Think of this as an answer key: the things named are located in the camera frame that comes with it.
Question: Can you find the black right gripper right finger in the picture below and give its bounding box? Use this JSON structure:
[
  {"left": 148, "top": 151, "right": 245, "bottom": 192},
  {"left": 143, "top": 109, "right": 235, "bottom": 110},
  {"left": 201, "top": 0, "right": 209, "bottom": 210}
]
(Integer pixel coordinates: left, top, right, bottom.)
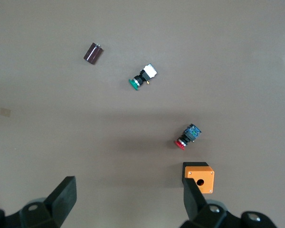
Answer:
[{"left": 180, "top": 177, "right": 228, "bottom": 228}]

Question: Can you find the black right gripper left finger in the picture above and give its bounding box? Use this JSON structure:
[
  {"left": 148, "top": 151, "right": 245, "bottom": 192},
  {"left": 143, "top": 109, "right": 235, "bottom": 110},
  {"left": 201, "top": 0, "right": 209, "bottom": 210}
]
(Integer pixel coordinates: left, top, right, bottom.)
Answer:
[{"left": 19, "top": 176, "right": 77, "bottom": 228}]

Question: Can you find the dark maroon cylindrical capacitor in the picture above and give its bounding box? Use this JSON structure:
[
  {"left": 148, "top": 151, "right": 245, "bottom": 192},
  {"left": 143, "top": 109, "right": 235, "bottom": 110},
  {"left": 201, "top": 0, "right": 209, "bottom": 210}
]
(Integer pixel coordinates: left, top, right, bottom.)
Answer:
[{"left": 83, "top": 42, "right": 104, "bottom": 66}]

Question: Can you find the orange button enclosure box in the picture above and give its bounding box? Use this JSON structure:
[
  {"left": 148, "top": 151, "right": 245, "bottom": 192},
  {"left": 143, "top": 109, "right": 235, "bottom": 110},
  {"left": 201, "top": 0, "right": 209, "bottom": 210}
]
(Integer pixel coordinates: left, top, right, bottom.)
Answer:
[{"left": 181, "top": 161, "right": 215, "bottom": 195}]

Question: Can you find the red push button switch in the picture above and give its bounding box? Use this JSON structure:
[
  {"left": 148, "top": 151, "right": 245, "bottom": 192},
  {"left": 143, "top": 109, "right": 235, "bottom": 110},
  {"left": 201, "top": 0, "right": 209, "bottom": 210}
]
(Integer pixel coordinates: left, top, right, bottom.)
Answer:
[{"left": 173, "top": 123, "right": 202, "bottom": 151}]

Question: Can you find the green push button switch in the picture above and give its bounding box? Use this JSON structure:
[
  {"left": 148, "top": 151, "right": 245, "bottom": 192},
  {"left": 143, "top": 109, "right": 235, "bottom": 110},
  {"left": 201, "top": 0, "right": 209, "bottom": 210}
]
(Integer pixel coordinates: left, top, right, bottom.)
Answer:
[{"left": 128, "top": 63, "right": 158, "bottom": 92}]

